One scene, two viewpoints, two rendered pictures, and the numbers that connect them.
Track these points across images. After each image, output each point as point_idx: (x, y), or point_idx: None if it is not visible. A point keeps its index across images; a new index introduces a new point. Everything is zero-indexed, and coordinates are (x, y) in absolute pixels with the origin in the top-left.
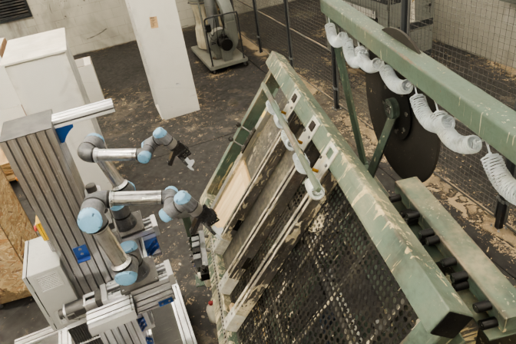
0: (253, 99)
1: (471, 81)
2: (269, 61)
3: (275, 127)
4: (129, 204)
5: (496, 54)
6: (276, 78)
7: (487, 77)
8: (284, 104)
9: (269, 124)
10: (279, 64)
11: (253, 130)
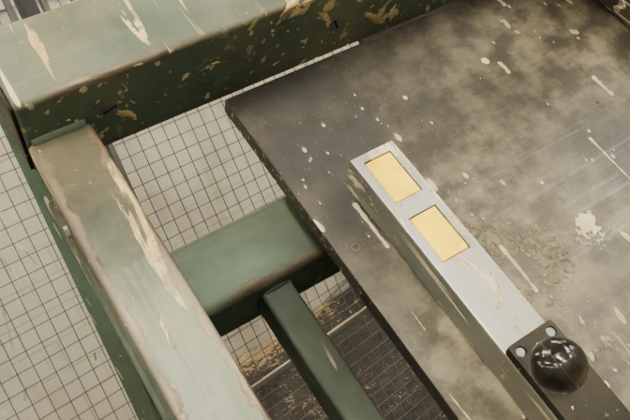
0: (181, 397)
1: (22, 385)
2: (69, 51)
3: (554, 170)
4: None
5: (43, 267)
6: None
7: (57, 333)
8: (434, 92)
9: (501, 240)
10: None
11: (548, 337)
